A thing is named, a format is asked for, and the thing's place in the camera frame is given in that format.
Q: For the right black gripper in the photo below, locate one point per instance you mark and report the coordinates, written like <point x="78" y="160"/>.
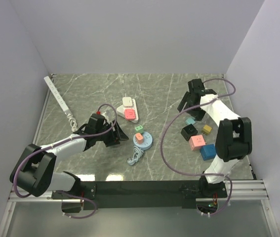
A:
<point x="186" y="98"/>

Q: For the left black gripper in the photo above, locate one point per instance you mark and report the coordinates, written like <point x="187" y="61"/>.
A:
<point x="113" y="139"/>

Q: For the green charger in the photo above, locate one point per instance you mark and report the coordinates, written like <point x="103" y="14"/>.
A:
<point x="139" y="129"/>

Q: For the salmon usb-c charger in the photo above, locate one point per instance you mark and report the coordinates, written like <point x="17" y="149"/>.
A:
<point x="139" y="138"/>

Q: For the round blue power hub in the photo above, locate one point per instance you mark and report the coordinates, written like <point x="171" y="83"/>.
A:
<point x="139" y="149"/>

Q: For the teal charger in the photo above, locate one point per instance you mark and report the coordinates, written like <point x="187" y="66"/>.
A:
<point x="189" y="121"/>

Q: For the black cube socket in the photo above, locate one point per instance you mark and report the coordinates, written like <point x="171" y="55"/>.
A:
<point x="188" y="131"/>

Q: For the yellow usb charger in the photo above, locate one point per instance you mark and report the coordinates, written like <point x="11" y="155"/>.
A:
<point x="206" y="129"/>

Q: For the pink cube socket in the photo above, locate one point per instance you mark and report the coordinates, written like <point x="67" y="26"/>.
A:
<point x="196" y="142"/>

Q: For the long white power strip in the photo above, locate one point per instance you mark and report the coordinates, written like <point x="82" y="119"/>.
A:
<point x="69" y="115"/>

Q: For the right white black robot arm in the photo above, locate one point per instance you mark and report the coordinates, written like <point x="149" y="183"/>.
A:
<point x="234" y="136"/>

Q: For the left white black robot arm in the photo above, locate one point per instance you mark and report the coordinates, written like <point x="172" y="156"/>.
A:
<point x="34" y="170"/>

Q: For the pink square plug adapter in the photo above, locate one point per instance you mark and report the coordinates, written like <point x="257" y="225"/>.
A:
<point x="130" y="114"/>

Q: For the white square plug adapter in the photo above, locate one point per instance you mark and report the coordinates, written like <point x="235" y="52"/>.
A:
<point x="127" y="102"/>

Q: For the blue cube socket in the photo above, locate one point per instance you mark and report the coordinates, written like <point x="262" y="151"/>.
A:
<point x="208" y="152"/>

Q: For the white flat power strip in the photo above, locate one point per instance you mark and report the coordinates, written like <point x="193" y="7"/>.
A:
<point x="121" y="108"/>

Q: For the black mounting base bar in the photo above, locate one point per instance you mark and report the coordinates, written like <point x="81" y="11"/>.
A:
<point x="133" y="194"/>

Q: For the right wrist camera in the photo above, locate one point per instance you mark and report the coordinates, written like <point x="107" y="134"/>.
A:
<point x="196" y="86"/>

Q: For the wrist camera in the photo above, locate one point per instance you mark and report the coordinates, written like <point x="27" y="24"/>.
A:
<point x="95" y="124"/>
<point x="196" y="86"/>

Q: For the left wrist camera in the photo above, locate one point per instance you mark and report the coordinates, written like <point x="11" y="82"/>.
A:
<point x="95" y="124"/>

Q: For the aluminium rail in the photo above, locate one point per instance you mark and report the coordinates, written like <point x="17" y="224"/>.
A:
<point x="242" y="190"/>

